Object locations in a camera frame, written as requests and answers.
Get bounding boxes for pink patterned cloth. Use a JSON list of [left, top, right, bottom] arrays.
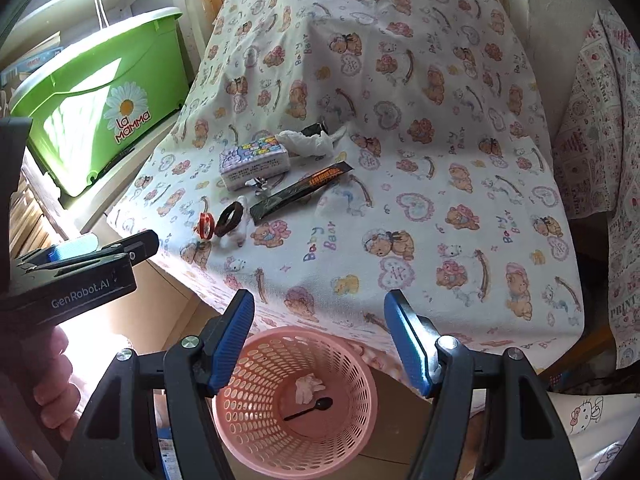
[[551, 9, 640, 371]]

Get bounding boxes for green plastic tub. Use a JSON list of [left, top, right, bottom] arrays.
[[9, 7, 194, 199]]

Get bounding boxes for black plastic spoon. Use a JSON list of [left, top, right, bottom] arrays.
[[283, 397, 334, 422]]

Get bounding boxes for black hair tie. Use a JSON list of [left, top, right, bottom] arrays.
[[215, 201, 247, 237]]

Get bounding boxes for bear-print tissue packet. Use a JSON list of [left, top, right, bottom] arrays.
[[218, 130, 291, 192]]

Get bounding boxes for wooden slatted crate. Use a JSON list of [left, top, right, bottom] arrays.
[[7, 152, 81, 266]]

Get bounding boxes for small white toy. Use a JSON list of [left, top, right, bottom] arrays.
[[220, 195, 252, 249]]

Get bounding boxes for cat-print pyjama pants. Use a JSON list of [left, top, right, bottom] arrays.
[[544, 391, 637, 480]]

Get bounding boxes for white tissue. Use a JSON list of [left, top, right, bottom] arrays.
[[276, 126, 347, 158]]

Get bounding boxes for white shelf unit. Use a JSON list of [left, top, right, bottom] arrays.
[[0, 0, 201, 91]]

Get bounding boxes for pink perforated plastic basket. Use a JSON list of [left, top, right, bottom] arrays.
[[212, 326, 379, 480]]

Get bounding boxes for bear-print blanket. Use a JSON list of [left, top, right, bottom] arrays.
[[107, 0, 586, 401]]

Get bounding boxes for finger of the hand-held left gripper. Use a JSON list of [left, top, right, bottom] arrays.
[[96, 230, 160, 264], [17, 233, 102, 273]]

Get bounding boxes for small crumpled tissue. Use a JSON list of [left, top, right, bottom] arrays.
[[294, 375, 326, 405]]

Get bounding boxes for blue printed pack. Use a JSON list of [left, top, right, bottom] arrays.
[[156, 427, 177, 480]]

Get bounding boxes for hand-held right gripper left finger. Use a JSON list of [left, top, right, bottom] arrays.
[[60, 289, 256, 480]]

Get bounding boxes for person's left hand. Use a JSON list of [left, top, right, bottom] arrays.
[[30, 326, 83, 429]]

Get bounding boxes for long black sachet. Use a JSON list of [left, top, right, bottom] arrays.
[[249, 161, 354, 225]]

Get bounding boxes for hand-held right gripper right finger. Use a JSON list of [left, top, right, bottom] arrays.
[[384, 289, 583, 480]]

